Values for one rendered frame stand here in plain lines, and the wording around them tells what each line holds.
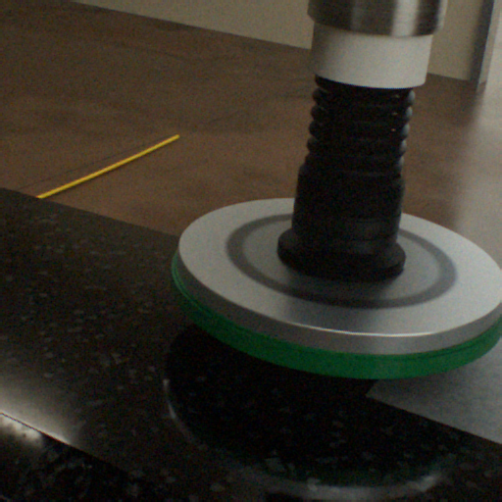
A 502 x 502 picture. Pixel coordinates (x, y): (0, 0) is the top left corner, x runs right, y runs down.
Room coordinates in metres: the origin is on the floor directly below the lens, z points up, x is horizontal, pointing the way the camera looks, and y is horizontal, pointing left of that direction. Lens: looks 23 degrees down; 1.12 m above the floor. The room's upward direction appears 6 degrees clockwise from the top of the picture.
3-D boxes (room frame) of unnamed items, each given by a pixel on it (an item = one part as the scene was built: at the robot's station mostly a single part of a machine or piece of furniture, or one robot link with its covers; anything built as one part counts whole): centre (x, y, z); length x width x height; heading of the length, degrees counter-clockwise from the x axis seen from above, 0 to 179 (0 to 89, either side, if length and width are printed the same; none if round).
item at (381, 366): (0.56, -0.06, 0.87); 0.22 x 0.22 x 0.04
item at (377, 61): (0.56, -0.06, 1.02); 0.07 x 0.07 x 0.04
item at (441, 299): (0.56, -0.06, 0.87); 0.21 x 0.21 x 0.01
